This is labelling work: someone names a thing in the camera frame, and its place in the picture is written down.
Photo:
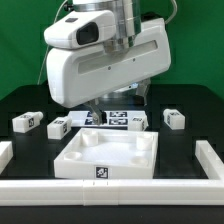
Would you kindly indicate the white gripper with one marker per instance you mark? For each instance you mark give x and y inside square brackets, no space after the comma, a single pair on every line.
[79,76]

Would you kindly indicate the white square tabletop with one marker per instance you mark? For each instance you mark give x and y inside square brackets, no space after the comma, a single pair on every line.
[108,154]

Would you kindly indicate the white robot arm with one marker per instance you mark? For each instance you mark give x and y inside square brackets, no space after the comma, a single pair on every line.
[127,19]

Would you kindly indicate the white marker tag sheet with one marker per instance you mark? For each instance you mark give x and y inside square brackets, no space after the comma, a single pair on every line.
[113,118]

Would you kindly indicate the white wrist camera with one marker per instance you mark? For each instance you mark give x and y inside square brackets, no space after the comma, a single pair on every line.
[81,29]

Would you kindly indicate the white fence front wall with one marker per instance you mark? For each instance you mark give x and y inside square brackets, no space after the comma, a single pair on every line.
[111,192]

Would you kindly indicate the white fence wall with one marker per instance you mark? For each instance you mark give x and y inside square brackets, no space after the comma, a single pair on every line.
[6,154]
[209,160]
[111,192]

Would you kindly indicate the white fence right wall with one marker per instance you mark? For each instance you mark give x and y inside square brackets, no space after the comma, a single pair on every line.
[209,160]

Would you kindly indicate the white fence left wall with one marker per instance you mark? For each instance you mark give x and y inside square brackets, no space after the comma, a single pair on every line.
[6,154]

